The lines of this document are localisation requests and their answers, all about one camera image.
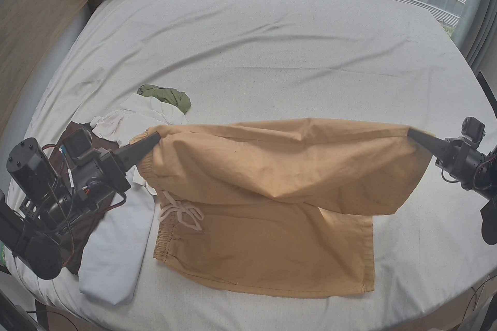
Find pale grey garment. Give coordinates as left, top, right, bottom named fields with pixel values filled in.
left=78, top=192, right=154, bottom=306

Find green garment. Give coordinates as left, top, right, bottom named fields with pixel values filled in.
left=137, top=85, right=192, bottom=115

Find black cable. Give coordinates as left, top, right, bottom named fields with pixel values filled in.
left=463, top=270, right=497, bottom=323

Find blue-green curtain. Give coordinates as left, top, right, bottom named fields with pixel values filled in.
left=451, top=0, right=497, bottom=71

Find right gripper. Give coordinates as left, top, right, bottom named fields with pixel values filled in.
left=434, top=137, right=487, bottom=191

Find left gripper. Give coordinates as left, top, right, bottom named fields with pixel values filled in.
left=73, top=149, right=133, bottom=203

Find white garment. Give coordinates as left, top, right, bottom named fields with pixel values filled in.
left=91, top=94, right=189, bottom=199

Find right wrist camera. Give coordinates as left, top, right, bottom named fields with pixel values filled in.
left=461, top=116, right=487, bottom=152

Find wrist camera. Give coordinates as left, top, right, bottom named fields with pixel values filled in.
left=61, top=127, right=106, bottom=164
left=461, top=116, right=487, bottom=152

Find tan shorts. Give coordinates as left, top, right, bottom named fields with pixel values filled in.
left=130, top=117, right=436, bottom=298

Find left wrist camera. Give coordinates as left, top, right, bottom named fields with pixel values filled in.
left=61, top=127, right=106, bottom=164

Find dark brown garment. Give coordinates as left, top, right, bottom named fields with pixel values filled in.
left=57, top=122, right=126, bottom=275

